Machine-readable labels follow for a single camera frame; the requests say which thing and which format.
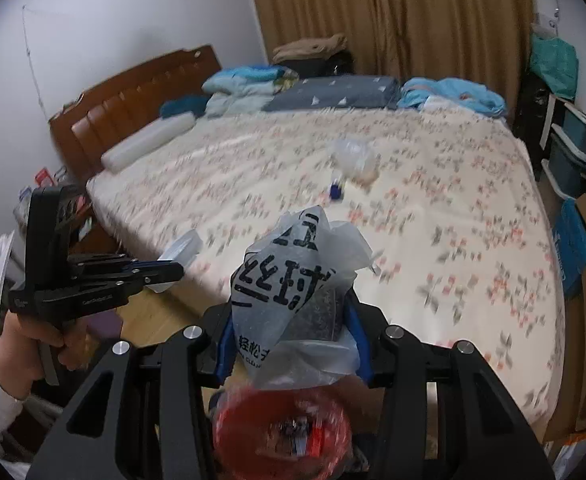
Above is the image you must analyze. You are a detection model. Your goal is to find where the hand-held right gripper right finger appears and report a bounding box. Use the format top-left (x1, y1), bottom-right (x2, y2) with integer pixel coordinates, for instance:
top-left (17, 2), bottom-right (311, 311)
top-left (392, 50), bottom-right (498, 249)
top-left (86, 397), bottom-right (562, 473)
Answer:
top-left (345, 291), bottom-right (554, 480)

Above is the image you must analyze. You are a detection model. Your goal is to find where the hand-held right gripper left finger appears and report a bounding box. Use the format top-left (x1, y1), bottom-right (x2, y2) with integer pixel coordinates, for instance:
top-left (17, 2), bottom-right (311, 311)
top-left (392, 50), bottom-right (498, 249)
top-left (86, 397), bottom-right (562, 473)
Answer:
top-left (26, 310), bottom-right (237, 480)

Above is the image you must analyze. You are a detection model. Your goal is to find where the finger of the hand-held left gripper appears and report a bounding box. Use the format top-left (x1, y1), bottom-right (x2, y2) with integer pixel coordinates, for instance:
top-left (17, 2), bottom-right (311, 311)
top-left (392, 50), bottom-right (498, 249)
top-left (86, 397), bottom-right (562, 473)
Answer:
top-left (70, 253), bottom-right (147, 274)
top-left (76, 263), bottom-right (185, 295)

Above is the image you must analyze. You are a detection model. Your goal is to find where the clear plastic container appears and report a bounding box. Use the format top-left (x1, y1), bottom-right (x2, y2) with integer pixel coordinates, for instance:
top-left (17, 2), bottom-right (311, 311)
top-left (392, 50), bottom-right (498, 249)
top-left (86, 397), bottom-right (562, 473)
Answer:
top-left (334, 139), bottom-right (380, 188)
top-left (155, 230), bottom-right (204, 294)

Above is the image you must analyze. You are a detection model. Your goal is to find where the red lined trash bin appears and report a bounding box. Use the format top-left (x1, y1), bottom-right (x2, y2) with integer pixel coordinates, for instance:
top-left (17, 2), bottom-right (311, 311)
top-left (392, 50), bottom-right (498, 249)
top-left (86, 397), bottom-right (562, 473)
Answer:
top-left (212, 387), bottom-right (354, 480)

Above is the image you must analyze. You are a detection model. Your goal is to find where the red box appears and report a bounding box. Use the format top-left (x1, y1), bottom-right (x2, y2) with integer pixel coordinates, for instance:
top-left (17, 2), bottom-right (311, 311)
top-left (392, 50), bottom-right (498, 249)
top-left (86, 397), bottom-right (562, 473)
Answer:
top-left (305, 425), bottom-right (327, 459)

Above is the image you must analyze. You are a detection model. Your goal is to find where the printed translucent plastic bag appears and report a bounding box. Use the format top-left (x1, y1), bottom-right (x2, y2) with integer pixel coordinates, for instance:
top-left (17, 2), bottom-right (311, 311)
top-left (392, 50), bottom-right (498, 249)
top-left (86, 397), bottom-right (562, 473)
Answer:
top-left (230, 205), bottom-right (375, 391)

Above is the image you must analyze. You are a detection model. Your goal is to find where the black snack wrapper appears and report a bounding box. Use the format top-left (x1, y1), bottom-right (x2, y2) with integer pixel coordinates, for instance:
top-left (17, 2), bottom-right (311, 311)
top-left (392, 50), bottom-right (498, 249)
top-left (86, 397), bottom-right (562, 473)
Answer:
top-left (278, 417), bottom-right (307, 447)

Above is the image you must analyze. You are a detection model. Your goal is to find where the person's left hand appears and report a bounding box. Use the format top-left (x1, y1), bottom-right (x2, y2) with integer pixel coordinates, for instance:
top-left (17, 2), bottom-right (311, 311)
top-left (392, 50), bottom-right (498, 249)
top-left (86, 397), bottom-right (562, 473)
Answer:
top-left (0, 310), bottom-right (91, 377)

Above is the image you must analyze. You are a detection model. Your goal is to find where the wooden nightstand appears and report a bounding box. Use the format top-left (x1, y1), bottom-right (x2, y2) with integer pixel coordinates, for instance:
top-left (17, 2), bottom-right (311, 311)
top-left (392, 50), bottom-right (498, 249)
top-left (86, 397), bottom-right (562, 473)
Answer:
top-left (66, 210), bottom-right (124, 257)

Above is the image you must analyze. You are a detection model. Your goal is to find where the red white packet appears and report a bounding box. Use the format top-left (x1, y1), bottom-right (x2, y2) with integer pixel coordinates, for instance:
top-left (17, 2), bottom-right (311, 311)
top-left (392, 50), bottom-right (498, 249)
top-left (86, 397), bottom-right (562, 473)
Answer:
top-left (33, 169), bottom-right (59, 191)

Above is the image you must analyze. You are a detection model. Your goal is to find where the purple cloth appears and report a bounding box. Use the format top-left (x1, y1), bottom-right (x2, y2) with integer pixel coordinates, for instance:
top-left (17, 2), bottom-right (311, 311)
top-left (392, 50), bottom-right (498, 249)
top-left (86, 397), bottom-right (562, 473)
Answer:
top-left (87, 310), bottom-right (124, 347)

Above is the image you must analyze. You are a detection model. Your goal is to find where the white pillow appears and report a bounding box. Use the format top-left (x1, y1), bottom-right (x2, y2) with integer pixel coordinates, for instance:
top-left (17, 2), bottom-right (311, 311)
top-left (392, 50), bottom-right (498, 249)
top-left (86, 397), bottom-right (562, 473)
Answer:
top-left (100, 112), bottom-right (196, 171)

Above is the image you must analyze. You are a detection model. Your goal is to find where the bed with floral sheet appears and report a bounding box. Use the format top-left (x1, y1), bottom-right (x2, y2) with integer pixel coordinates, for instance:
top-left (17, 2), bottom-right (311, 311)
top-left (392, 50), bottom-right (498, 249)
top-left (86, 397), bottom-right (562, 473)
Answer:
top-left (86, 105), bottom-right (566, 433)

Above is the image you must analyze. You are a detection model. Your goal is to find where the wooden headboard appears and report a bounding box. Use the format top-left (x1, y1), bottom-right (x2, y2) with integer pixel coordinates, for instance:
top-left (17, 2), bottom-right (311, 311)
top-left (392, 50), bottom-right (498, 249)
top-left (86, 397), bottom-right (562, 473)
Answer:
top-left (48, 45), bottom-right (223, 181)

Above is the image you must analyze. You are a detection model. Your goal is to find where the teal pillow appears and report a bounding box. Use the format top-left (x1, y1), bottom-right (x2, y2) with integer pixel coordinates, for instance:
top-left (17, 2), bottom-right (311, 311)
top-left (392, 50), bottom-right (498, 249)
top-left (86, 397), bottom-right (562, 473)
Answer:
top-left (160, 95), bottom-right (209, 118)

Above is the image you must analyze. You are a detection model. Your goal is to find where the folded light blue quilt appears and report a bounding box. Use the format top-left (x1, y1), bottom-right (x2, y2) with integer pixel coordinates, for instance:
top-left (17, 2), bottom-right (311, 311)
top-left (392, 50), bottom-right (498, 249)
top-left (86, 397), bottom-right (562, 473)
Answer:
top-left (202, 65), bottom-right (299, 117)

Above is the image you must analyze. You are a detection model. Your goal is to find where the blue box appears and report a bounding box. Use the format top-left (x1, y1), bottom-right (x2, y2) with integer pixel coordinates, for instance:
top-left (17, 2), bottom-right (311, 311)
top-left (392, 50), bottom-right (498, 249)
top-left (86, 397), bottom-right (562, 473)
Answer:
top-left (553, 199), bottom-right (586, 298)

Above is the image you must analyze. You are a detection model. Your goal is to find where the grey pillow with triangles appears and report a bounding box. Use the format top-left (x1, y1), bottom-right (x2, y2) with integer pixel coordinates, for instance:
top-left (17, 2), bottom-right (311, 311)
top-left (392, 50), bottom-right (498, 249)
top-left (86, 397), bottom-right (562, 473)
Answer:
top-left (263, 75), bottom-right (401, 112)

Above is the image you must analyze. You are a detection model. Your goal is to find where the black suitcase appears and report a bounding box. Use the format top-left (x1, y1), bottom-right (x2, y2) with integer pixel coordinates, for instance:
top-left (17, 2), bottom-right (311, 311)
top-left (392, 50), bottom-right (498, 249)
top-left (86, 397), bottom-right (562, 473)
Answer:
top-left (273, 50), bottom-right (356, 81)

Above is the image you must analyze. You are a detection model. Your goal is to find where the crumpled blue blanket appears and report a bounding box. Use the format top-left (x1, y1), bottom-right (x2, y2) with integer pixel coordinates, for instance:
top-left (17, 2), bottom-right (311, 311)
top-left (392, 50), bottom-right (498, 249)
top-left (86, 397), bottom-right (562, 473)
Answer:
top-left (397, 77), bottom-right (508, 118)

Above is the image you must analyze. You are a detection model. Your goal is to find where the large teal storage bin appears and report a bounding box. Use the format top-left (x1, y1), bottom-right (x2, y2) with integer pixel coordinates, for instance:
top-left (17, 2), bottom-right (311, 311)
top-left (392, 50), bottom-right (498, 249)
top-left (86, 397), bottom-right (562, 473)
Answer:
top-left (548, 145), bottom-right (586, 201)

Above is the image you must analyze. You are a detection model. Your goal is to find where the folded tan cloth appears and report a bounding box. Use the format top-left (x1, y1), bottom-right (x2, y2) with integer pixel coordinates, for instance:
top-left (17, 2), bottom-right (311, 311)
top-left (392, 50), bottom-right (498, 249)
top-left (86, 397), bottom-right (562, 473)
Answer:
top-left (272, 34), bottom-right (349, 63)

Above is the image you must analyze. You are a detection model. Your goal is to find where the black fabric bag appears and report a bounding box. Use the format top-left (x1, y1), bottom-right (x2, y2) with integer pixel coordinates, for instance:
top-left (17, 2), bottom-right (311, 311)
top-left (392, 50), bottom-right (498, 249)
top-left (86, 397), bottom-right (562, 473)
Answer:
top-left (513, 72), bottom-right (554, 136)

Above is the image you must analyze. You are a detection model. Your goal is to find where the small teal storage bin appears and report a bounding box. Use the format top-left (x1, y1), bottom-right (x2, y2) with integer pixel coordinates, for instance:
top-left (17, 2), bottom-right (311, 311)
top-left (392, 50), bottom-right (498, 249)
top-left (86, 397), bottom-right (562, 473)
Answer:
top-left (563, 110), bottom-right (586, 147)

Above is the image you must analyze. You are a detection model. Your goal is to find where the brown curtain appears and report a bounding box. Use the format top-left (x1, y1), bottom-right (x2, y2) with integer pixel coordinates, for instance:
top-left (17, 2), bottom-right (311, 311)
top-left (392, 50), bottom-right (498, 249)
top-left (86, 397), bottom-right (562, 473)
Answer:
top-left (245, 0), bottom-right (534, 96)

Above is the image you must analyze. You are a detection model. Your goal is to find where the teal fabric bag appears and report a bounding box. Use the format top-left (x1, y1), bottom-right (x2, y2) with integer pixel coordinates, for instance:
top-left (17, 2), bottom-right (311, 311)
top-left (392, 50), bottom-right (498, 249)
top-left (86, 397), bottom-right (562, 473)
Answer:
top-left (529, 35), bottom-right (580, 101)

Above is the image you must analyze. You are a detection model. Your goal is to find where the thin wall cable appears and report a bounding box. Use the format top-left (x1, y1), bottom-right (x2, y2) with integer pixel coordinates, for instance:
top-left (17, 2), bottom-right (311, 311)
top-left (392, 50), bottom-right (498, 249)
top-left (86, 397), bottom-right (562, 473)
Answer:
top-left (22, 5), bottom-right (46, 116)

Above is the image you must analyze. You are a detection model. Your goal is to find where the white shelf frame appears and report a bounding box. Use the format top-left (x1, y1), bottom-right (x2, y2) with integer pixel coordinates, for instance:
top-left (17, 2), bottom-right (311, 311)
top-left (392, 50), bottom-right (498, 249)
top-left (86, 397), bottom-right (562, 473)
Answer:
top-left (538, 92), bottom-right (586, 202)

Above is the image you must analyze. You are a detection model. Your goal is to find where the white wall device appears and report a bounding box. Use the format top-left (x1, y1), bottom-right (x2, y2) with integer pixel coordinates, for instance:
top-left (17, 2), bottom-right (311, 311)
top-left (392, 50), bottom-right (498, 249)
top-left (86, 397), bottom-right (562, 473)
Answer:
top-left (530, 10), bottom-right (558, 38)

